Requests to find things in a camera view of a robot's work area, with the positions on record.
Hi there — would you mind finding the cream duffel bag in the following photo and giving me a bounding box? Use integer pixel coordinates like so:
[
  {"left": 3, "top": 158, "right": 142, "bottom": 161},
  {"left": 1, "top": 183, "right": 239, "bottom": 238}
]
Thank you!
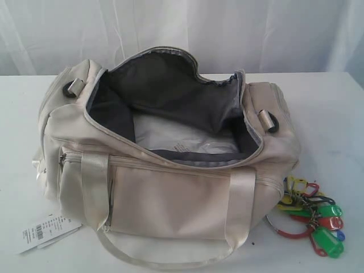
[{"left": 34, "top": 47, "right": 300, "bottom": 264}]

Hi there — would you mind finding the colourful key tag bunch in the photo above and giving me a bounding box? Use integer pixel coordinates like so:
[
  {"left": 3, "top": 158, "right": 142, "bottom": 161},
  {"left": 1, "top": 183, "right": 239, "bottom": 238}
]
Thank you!
[{"left": 265, "top": 176, "right": 346, "bottom": 259}]

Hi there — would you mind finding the clear plastic sheet inside bag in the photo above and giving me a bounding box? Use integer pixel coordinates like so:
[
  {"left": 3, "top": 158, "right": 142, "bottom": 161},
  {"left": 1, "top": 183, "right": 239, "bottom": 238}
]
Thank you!
[{"left": 133, "top": 113, "right": 239, "bottom": 154}]

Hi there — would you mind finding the white paper hang tag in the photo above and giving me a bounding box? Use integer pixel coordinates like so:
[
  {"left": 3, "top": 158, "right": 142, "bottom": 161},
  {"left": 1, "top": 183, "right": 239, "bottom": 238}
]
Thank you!
[{"left": 14, "top": 214, "right": 82, "bottom": 254}]

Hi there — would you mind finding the white backdrop curtain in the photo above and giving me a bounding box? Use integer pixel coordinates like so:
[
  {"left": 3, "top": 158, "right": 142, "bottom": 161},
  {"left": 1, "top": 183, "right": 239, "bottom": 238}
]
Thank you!
[{"left": 1, "top": 1, "right": 363, "bottom": 80}]

